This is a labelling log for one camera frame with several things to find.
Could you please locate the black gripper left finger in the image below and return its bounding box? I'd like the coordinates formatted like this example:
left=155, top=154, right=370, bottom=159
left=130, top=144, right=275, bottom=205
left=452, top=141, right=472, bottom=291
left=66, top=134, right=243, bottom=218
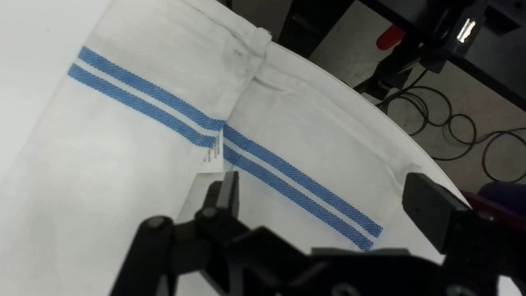
left=109, top=169, right=260, bottom=296

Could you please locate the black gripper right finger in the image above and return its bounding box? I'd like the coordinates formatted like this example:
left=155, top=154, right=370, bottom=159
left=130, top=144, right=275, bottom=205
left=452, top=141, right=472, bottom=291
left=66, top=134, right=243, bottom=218
left=401, top=170, right=526, bottom=296

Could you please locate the white towel with blue stripes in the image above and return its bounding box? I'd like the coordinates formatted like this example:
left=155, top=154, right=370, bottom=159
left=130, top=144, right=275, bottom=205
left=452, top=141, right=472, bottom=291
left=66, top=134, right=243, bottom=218
left=0, top=0, right=473, bottom=296

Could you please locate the dark blue rounded object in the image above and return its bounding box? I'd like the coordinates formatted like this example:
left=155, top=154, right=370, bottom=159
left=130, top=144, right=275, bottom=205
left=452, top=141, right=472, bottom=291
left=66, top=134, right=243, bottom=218
left=478, top=180, right=526, bottom=212

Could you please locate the black coiled floor cable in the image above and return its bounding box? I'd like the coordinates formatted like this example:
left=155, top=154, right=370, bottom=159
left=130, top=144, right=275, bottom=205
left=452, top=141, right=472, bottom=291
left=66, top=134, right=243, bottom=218
left=376, top=64, right=526, bottom=185

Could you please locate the black clamp with orange handle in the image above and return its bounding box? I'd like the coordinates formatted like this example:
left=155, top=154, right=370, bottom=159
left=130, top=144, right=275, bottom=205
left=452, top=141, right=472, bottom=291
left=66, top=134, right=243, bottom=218
left=375, top=24, right=408, bottom=50

